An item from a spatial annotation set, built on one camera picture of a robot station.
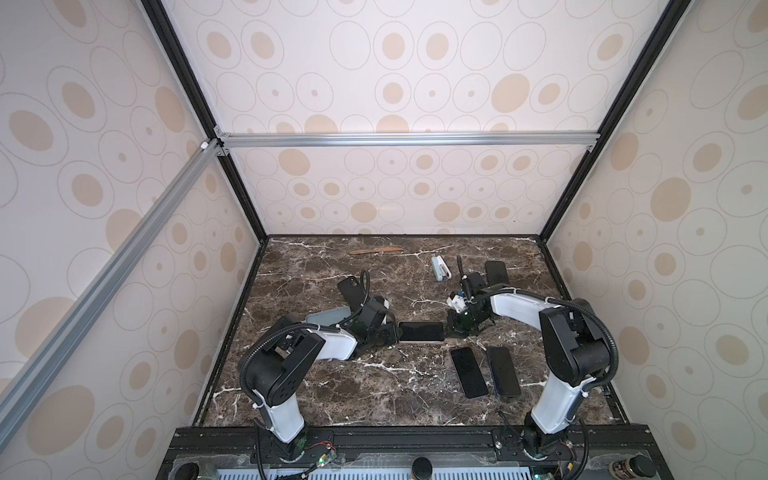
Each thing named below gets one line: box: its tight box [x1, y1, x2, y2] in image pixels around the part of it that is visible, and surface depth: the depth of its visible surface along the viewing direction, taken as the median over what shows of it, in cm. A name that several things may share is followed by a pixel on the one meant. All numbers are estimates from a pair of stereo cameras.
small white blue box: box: [431, 255, 452, 282], surface depth 109 cm
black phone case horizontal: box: [485, 261, 510, 287], surface depth 111 cm
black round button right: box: [608, 454, 657, 480], surface depth 66 cm
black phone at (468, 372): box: [451, 347, 488, 399], surface depth 87 cm
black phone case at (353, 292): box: [337, 276, 366, 313], surface depth 107 cm
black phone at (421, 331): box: [399, 322, 445, 341], surface depth 94 cm
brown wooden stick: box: [350, 247, 405, 255], surface depth 119 cm
